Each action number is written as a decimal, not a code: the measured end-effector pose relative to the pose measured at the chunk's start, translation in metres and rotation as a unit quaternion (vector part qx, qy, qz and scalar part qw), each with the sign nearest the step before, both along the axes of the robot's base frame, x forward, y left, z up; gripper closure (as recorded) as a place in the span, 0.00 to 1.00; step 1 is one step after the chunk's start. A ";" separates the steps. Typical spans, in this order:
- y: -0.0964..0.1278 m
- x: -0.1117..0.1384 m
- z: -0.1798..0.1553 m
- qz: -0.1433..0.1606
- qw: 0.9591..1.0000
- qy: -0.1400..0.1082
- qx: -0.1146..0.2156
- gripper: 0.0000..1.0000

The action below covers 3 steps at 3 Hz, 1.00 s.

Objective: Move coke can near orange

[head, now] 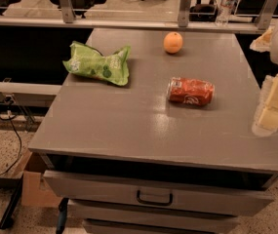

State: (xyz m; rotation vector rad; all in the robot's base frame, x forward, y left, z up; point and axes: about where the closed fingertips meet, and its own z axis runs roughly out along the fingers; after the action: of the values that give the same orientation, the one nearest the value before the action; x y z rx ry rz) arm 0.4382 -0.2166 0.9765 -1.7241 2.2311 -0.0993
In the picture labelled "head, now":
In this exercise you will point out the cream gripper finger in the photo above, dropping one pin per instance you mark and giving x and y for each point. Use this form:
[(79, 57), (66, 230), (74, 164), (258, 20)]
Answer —
[(266, 116), (262, 43)]

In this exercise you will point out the red coke can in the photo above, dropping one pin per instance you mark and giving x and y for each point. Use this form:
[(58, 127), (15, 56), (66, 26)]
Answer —
[(190, 91)]

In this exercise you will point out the clear plastic water bottle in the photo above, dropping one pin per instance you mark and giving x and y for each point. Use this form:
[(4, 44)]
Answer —
[(225, 8)]

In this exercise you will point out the black bag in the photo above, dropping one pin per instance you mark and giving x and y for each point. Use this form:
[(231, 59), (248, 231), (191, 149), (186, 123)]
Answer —
[(204, 12)]

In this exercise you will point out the orange fruit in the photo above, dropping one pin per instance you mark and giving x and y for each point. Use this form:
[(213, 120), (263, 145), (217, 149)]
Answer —
[(172, 42)]

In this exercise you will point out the grey top drawer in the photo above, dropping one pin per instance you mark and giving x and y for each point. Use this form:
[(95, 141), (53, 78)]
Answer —
[(187, 197)]

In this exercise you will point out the grey drawer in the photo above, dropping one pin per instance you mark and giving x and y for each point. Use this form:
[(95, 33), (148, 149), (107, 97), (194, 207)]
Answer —
[(154, 217), (187, 197)]

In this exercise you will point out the green chip bag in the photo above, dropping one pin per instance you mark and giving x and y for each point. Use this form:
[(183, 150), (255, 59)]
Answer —
[(89, 62)]

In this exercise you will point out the grey middle drawer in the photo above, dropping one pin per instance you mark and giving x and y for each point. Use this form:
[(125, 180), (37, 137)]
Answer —
[(154, 217)]

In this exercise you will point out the cardboard box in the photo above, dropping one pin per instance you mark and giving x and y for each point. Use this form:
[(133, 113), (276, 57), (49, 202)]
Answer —
[(35, 190)]

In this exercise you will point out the black drawer handle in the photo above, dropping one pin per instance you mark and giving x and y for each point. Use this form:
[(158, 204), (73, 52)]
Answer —
[(154, 200)]

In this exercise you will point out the metal railing frame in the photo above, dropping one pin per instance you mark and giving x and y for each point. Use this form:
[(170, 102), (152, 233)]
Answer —
[(137, 14)]

